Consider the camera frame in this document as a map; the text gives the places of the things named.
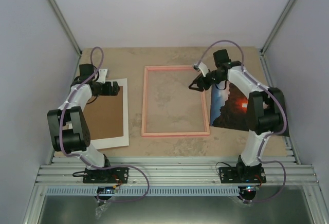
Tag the sunset landscape photo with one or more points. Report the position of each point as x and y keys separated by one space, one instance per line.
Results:
x=228 y=111

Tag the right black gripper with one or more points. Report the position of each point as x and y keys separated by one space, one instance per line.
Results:
x=200 y=81

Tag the grey slotted cable duct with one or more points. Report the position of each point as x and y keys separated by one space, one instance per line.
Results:
x=137 y=191

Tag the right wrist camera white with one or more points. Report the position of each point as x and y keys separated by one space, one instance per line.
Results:
x=201 y=68

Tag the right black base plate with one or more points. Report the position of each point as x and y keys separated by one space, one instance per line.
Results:
x=240 y=173

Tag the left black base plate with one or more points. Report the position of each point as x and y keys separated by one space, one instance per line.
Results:
x=114 y=176

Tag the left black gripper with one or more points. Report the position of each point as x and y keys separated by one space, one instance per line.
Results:
x=114 y=91

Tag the brown cardboard backing board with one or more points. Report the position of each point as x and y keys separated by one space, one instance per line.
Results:
x=104 y=116

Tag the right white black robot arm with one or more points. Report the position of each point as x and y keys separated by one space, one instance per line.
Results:
x=240 y=77

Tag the aluminium rail base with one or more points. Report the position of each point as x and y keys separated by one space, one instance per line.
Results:
x=290 y=195

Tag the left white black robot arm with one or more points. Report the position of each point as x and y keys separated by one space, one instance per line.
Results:
x=69 y=131

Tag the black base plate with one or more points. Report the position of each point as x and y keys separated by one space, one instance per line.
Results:
x=114 y=176
x=240 y=173

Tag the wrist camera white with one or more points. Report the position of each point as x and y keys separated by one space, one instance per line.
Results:
x=102 y=75
x=201 y=68

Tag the pink wooden picture frame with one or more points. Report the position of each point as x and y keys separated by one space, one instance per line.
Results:
x=144 y=132

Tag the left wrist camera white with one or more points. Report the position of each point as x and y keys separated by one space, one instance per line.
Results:
x=102 y=75

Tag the white mat board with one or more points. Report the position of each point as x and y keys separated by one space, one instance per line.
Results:
x=118 y=141

